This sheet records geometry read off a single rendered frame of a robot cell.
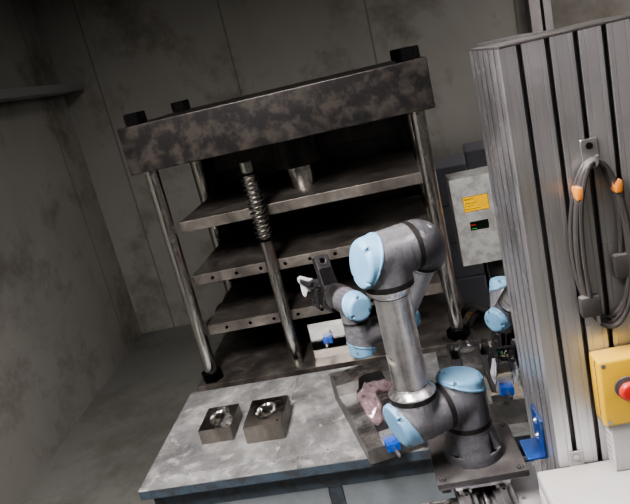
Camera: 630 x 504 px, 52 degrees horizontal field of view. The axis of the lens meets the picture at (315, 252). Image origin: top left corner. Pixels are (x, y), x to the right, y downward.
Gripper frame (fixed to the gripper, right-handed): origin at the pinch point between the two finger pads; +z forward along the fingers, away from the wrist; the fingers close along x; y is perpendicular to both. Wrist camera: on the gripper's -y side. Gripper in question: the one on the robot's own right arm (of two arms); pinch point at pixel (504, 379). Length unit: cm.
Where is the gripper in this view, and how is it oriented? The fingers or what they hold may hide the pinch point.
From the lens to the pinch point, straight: 230.7
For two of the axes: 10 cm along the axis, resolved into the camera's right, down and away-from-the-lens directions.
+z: 0.9, 9.8, 1.7
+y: -1.0, 1.8, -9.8
